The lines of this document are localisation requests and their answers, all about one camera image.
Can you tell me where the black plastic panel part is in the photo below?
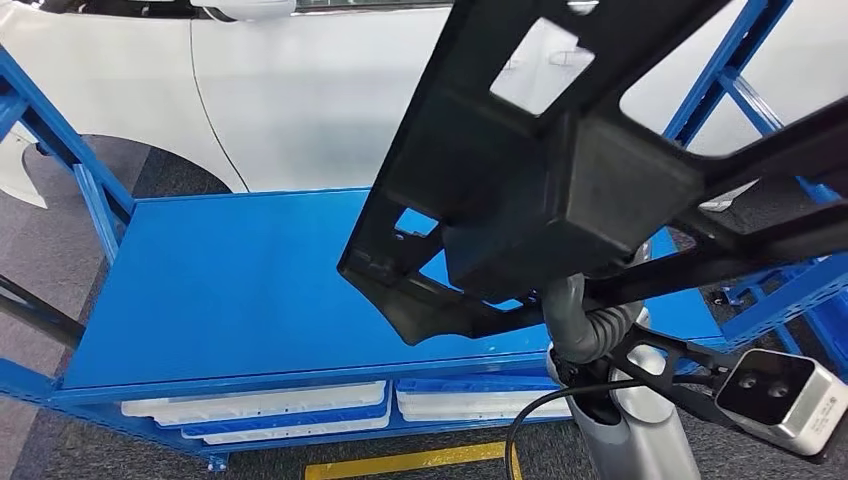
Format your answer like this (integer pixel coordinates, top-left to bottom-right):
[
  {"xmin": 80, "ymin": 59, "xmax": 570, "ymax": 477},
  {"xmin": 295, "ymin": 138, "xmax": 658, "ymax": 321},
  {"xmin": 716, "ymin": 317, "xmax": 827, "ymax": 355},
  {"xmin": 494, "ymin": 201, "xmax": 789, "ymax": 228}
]
[{"xmin": 336, "ymin": 0, "xmax": 848, "ymax": 347}]

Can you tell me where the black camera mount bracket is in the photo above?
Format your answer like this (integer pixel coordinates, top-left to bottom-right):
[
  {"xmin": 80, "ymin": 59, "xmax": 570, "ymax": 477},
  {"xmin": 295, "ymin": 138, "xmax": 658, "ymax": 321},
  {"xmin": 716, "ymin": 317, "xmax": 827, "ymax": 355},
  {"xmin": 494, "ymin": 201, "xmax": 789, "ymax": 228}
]
[{"xmin": 606, "ymin": 323, "xmax": 737, "ymax": 429}]

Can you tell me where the blue metal shelf rack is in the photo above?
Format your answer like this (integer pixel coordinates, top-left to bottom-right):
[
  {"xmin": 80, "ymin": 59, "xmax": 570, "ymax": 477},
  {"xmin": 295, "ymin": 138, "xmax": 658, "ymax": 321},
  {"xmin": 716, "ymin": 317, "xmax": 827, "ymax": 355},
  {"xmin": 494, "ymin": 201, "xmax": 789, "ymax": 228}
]
[
  {"xmin": 728, "ymin": 284, "xmax": 848, "ymax": 386},
  {"xmin": 0, "ymin": 0, "xmax": 848, "ymax": 473}
]

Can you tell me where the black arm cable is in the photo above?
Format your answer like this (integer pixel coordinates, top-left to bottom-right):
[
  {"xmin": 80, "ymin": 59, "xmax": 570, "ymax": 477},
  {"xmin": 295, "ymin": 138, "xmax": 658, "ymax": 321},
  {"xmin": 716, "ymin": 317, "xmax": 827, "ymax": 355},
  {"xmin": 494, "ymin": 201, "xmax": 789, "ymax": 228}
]
[{"xmin": 504, "ymin": 378, "xmax": 647, "ymax": 480}]

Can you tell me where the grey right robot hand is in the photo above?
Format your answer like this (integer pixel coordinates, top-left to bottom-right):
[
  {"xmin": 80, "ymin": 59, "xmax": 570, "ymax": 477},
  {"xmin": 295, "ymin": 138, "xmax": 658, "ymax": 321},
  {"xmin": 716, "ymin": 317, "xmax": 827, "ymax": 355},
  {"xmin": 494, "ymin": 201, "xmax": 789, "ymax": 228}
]
[{"xmin": 541, "ymin": 271, "xmax": 621, "ymax": 366}]

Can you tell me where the white car door handle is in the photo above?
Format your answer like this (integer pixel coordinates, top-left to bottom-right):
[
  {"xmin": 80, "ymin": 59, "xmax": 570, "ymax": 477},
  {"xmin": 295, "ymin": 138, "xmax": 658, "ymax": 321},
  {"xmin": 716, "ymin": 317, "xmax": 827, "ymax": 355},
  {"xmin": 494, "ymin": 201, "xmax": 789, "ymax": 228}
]
[{"xmin": 548, "ymin": 48, "xmax": 596, "ymax": 69}]

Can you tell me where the white car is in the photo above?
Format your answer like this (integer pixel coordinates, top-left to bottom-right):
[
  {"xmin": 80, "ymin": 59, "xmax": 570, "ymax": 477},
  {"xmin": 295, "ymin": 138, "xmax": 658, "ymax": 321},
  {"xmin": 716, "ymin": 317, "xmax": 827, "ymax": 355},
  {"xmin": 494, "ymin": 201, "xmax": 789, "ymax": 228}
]
[{"xmin": 0, "ymin": 0, "xmax": 848, "ymax": 210}]

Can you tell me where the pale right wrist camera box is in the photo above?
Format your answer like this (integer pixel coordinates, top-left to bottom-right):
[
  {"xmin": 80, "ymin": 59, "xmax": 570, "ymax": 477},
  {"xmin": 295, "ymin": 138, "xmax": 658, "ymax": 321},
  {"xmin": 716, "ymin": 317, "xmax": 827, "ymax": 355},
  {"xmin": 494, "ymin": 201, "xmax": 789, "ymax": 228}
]
[{"xmin": 714, "ymin": 349, "xmax": 848, "ymax": 458}]

